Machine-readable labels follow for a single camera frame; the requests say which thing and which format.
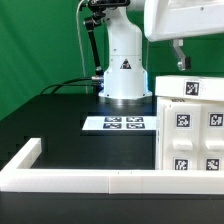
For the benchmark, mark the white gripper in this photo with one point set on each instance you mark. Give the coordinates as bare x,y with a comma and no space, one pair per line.
173,19

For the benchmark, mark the white cabinet top block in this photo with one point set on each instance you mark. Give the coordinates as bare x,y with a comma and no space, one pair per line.
192,87

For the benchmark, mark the white cabinet door panel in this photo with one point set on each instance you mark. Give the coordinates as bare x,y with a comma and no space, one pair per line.
181,137

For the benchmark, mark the white cabinet body box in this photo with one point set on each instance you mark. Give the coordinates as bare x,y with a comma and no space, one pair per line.
162,104

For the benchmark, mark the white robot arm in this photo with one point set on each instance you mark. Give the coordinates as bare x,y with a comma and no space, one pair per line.
128,22

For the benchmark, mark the white marker base plate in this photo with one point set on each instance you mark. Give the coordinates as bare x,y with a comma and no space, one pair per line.
119,123

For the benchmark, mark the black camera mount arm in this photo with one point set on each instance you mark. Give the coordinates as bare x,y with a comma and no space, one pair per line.
94,36

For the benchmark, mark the white workspace border frame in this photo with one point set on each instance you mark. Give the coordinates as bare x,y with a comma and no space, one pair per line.
19,176

